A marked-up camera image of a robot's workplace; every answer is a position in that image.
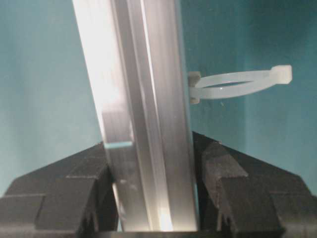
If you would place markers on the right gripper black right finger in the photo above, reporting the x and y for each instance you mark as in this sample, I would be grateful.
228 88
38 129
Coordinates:
240 195

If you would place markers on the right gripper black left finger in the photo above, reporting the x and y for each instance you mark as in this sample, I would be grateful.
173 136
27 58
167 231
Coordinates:
70 197

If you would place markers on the large silver aluminium rail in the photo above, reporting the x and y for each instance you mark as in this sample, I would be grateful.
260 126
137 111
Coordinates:
134 56

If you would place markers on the right white zip tie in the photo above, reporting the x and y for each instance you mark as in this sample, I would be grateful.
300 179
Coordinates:
235 84

